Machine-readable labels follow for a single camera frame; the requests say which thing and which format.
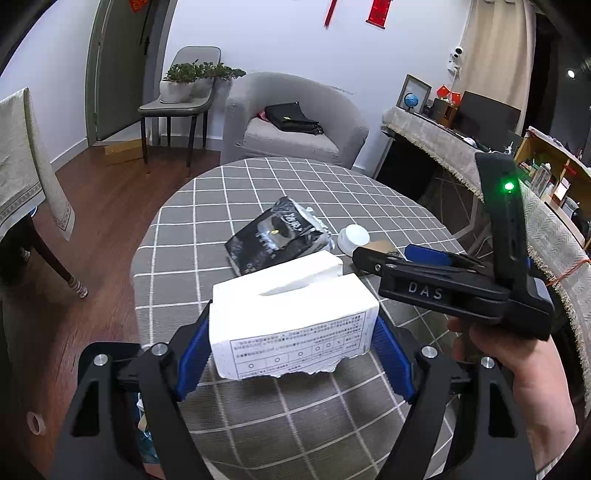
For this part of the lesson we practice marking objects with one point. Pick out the black monitor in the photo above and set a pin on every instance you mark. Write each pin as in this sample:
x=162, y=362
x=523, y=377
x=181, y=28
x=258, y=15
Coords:
x=485, y=120

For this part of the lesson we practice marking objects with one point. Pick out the red Chinese knot ornament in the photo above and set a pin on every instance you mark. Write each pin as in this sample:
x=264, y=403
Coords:
x=330, y=13

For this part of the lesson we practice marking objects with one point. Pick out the picture frame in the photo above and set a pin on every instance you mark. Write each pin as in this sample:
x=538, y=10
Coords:
x=417, y=86

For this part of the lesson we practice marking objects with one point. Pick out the red door decoration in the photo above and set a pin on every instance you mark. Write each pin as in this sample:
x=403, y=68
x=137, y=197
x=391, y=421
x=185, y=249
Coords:
x=137, y=5

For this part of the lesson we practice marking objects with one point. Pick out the beige side tablecloth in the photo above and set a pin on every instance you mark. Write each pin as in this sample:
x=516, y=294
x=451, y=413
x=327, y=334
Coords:
x=27, y=176

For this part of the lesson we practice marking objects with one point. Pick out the grey dining chair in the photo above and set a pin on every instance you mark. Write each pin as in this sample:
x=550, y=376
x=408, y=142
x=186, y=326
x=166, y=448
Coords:
x=193, y=109

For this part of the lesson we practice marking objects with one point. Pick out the potted green plant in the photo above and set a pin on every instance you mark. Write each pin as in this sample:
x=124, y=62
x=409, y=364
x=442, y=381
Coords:
x=185, y=81

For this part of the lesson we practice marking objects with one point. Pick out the right red hanging scroll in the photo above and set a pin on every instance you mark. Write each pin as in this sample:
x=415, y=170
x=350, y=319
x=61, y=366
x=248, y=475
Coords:
x=379, y=13

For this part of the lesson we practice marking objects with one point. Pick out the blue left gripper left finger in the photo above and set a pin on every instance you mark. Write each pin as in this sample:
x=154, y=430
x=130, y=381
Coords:
x=192, y=350

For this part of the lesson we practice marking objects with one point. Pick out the grey door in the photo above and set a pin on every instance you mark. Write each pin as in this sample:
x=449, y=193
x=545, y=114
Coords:
x=124, y=64

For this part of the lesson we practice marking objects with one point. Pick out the brown cardboard piece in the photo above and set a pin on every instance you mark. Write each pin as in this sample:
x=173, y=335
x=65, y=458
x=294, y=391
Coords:
x=384, y=247

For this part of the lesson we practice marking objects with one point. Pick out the beige curtain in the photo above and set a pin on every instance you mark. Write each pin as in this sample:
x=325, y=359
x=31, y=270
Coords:
x=499, y=47

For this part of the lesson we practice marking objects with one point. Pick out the black handbag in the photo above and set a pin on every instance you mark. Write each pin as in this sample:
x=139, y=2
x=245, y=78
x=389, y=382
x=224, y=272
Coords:
x=288, y=117

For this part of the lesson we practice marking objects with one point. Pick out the white torn paper box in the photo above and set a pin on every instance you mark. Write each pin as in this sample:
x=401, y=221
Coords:
x=302, y=316

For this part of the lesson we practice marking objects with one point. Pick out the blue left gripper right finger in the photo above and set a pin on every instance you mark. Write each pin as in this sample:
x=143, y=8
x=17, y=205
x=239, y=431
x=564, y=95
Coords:
x=396, y=349

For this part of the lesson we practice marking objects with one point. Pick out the person's right hand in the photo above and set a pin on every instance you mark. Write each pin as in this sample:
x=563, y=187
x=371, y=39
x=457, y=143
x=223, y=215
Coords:
x=540, y=391

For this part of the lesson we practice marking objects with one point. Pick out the beige fringed desk cloth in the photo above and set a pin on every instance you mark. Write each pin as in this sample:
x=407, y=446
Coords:
x=529, y=229

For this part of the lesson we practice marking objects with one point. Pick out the black tissue pack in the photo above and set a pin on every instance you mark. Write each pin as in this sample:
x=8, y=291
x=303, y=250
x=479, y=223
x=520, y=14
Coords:
x=284, y=232

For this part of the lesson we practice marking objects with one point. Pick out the small blue globe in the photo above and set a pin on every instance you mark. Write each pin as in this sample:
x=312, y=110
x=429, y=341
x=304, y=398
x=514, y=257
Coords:
x=410, y=101

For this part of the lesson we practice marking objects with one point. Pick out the white security camera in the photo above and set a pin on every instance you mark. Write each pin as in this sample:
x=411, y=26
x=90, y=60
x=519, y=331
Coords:
x=456, y=61

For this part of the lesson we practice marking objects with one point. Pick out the grey armchair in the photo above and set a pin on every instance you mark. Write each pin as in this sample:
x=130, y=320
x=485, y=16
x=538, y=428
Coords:
x=247, y=133

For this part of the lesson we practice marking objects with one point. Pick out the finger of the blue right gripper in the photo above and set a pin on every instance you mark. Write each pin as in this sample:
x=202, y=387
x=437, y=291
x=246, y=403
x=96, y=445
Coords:
x=427, y=256

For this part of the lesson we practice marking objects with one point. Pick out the white plastic cup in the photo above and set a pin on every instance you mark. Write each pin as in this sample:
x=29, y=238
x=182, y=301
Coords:
x=352, y=237

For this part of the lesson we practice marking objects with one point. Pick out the wooden desk shelf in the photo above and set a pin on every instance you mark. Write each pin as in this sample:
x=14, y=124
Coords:
x=559, y=178

